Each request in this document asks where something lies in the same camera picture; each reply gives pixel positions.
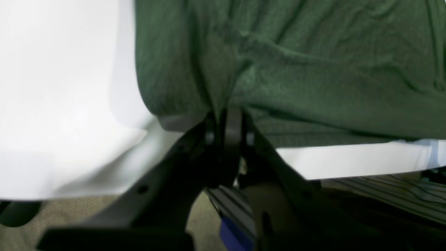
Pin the green long-sleeve shirt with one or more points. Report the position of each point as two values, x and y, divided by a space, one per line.
309 72

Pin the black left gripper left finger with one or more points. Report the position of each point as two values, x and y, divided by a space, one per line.
151 215

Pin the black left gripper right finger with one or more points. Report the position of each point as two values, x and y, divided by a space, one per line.
291 214

